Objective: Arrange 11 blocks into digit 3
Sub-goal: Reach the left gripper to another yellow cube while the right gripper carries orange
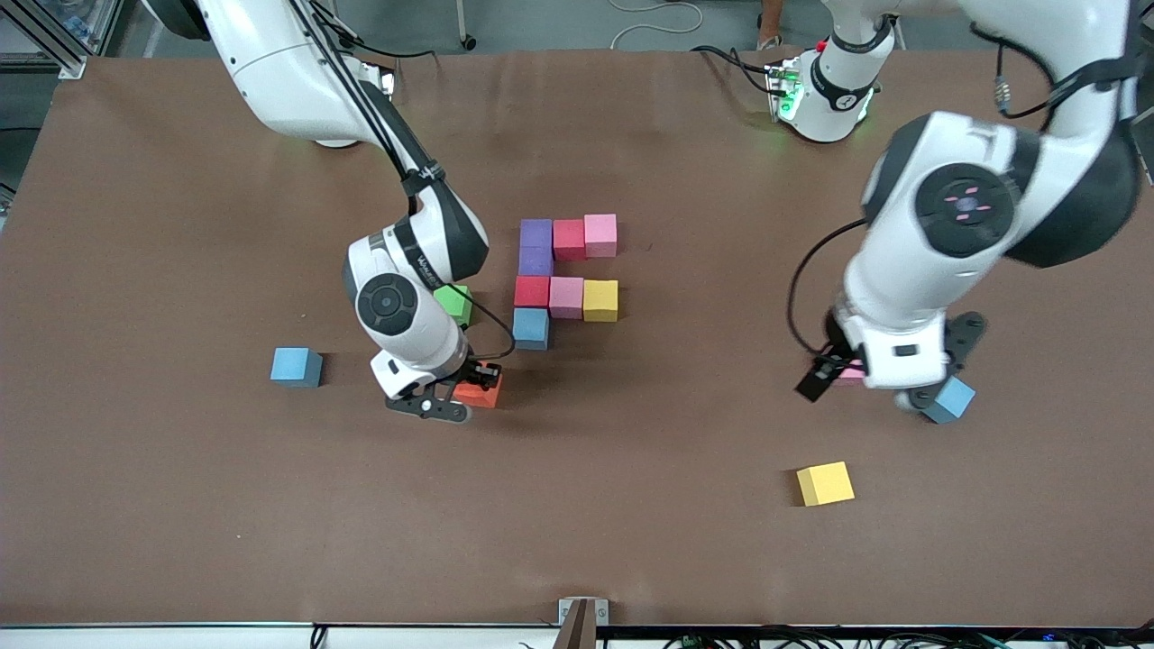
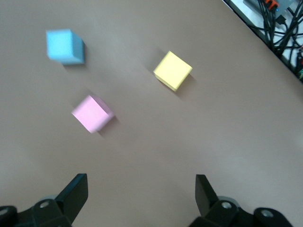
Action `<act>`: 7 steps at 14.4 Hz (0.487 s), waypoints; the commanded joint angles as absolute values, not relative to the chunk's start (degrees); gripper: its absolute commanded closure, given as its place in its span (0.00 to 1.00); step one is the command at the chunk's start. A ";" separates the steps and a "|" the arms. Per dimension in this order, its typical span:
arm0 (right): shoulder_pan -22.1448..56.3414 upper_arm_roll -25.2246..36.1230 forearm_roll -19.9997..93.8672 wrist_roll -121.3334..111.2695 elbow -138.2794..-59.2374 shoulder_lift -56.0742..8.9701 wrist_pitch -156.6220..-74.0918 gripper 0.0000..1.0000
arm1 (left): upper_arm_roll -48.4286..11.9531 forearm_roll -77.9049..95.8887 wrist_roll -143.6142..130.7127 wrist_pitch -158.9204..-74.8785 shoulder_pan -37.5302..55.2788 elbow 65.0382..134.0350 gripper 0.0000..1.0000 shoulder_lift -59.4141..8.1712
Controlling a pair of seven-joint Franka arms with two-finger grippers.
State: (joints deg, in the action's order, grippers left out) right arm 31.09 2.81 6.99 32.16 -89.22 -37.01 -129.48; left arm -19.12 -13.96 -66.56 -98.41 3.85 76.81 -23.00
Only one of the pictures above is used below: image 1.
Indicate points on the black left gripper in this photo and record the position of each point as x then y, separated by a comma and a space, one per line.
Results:
822, 377

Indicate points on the orange foam cube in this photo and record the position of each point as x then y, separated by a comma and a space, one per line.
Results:
476, 397

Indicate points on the blue foam cube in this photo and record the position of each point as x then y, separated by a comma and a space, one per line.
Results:
530, 328
951, 403
295, 364

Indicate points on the red foam cube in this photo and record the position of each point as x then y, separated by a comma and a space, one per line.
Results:
570, 240
532, 291

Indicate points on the yellow foam cube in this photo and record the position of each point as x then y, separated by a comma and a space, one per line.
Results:
824, 482
600, 300

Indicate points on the pink foam cube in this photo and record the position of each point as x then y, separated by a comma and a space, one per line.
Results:
852, 373
600, 234
566, 297

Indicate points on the purple foam cube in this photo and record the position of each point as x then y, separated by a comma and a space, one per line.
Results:
535, 261
536, 233

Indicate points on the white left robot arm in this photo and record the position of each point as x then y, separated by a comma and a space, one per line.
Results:
902, 279

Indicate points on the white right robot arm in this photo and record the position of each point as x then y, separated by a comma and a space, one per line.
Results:
279, 72

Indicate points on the green foam cube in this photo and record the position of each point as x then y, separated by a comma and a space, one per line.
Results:
455, 302

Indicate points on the brown table cover sheet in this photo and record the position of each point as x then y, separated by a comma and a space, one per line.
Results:
180, 505

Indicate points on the grey metal camera bracket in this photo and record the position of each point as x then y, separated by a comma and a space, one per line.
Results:
583, 622

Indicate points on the aluminium frame profile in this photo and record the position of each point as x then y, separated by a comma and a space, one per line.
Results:
63, 65

